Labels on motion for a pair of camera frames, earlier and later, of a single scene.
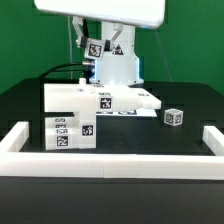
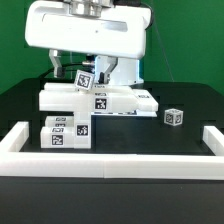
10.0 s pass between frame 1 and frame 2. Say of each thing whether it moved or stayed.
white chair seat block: moved
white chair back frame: stayed
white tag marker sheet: stayed
